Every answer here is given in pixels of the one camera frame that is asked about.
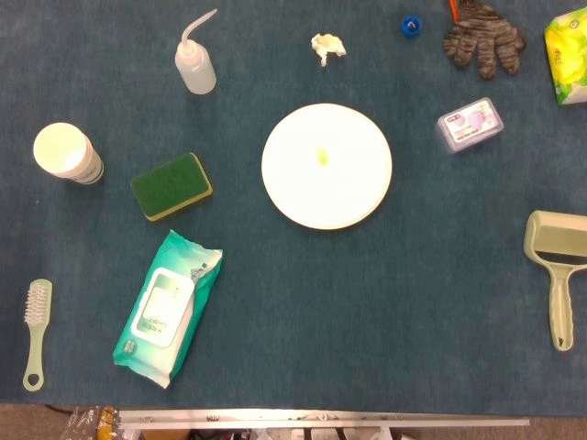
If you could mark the green yellow sponge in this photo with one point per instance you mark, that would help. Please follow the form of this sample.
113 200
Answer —
169 185

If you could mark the white round plate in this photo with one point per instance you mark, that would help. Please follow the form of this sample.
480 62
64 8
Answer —
330 183

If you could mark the teal table cloth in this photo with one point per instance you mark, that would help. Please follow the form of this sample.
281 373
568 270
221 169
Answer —
321 298

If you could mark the green wet wipes pack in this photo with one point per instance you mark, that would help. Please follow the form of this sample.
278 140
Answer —
160 311

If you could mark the crumpled white tissue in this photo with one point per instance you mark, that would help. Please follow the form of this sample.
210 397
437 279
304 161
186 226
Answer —
328 46

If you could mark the clear squeeze wash bottle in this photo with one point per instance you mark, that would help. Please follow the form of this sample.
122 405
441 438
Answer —
197 69

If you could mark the clear purple floss box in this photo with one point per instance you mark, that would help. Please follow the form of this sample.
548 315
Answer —
468 126

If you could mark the blue bottle cap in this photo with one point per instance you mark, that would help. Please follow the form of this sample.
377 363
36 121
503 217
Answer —
411 27

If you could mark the white paper cup stack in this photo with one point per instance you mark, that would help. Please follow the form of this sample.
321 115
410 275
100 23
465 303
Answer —
62 149

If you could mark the grey striped knit glove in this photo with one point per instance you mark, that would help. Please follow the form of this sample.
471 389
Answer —
481 36

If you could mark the orange red pen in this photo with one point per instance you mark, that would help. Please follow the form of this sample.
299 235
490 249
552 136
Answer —
454 9

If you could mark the pale green lint roller holder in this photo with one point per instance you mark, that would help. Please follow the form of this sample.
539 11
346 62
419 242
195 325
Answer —
561 298

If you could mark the pale green scrub brush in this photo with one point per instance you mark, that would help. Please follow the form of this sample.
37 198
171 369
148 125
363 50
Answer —
36 330

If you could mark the clear plastic wrapped package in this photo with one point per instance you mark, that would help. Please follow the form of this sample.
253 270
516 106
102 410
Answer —
87 424

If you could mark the yellow green tissue pack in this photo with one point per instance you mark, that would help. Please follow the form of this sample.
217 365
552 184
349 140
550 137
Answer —
571 59

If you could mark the aluminium table rail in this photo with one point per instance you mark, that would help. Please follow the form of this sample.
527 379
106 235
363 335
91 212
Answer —
321 418

